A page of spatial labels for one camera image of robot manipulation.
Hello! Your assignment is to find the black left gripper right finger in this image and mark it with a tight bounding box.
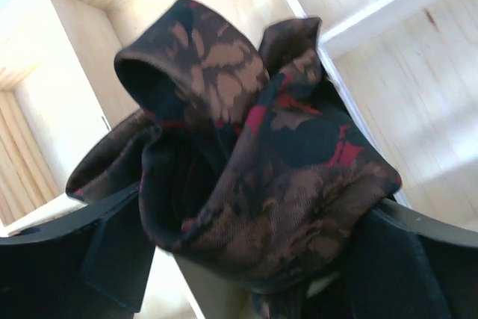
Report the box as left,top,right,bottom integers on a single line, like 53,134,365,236
179,197,478,319

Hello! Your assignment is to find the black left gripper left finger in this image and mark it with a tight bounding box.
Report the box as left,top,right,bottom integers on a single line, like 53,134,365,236
1,186,154,318

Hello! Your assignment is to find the brown red patterned tie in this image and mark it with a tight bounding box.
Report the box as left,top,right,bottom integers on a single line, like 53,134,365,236
66,0,401,318

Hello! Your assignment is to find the wooden compartment tray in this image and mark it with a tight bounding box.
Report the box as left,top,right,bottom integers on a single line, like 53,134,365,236
1,0,477,318

